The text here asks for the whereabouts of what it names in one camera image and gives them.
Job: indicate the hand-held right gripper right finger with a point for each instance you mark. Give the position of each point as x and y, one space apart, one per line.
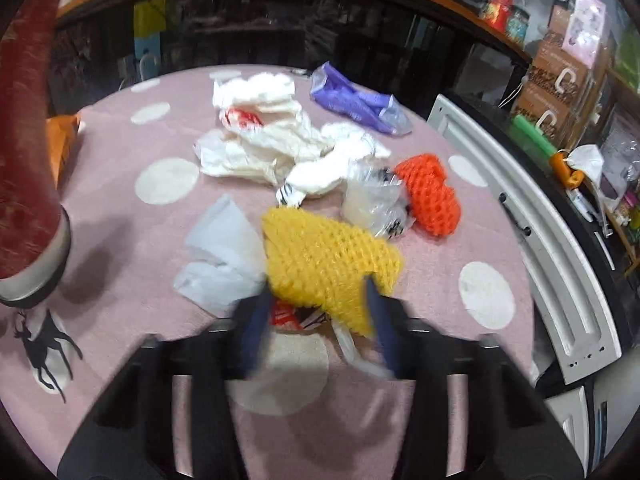
382 330

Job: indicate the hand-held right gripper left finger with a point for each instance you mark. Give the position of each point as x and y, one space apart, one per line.
255 327

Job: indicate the yellow foam net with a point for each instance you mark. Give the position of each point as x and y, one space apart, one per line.
320 260

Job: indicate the red white wrapper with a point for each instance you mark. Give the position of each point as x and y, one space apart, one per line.
282 316

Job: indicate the thin white plastic strip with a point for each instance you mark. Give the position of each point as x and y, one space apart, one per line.
350 350

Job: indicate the translucent white plastic bag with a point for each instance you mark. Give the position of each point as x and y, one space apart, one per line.
215 255

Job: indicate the clear plastic bag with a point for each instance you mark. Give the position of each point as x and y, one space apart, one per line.
365 200

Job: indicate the orange foam net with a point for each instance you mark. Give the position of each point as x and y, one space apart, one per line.
430 195

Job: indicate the wide white drawer cabinet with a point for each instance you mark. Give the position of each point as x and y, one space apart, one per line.
550 270

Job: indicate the white red-printed plastic bag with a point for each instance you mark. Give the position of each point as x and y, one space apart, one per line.
270 135

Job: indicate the small white drawer cabinet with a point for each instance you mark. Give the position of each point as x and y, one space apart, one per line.
570 420

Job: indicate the orange plastic object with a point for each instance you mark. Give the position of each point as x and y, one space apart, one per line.
567 172

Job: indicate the green foam roll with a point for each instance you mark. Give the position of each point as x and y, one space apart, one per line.
532 136

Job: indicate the orange packet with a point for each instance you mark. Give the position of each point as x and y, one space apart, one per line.
62 145

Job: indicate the brown cardboard box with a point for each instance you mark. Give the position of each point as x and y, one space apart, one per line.
555 62
532 107

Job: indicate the red fuzzy cylinder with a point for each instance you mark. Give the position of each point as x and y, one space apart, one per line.
25 160

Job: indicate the yellow blue poster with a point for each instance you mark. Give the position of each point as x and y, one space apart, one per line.
149 25

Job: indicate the teal tin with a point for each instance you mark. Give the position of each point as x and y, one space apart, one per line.
518 25

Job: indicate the red tin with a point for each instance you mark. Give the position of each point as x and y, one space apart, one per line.
497 10

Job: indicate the pink card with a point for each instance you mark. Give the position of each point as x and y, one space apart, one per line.
585 25

